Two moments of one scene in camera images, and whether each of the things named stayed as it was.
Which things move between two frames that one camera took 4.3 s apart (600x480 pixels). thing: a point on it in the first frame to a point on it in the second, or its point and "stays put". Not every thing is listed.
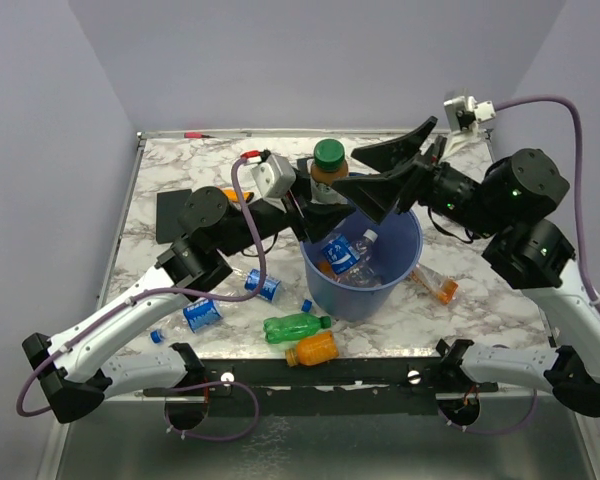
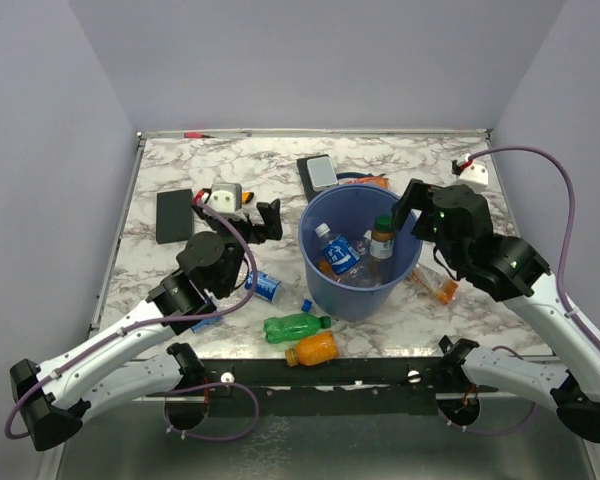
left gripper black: (319, 219) to (272, 228)
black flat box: (169, 206) stays put
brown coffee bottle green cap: (329, 165) to (381, 250)
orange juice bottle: (312, 350) stays put
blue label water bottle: (340, 253) stays put
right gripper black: (402, 188) to (417, 194)
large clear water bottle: (363, 272) stays put
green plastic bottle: (293, 327) stays put
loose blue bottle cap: (306, 305) stays put
